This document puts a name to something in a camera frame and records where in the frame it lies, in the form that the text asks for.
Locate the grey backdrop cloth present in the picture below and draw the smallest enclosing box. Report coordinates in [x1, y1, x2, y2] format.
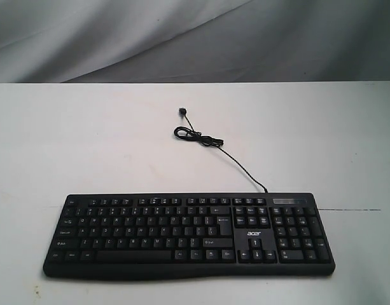
[0, 1, 390, 83]

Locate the black acer keyboard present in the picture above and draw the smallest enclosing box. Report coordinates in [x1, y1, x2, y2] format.
[43, 193, 336, 280]

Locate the black keyboard usb cable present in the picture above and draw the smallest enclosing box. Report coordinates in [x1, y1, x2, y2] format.
[173, 107, 269, 194]

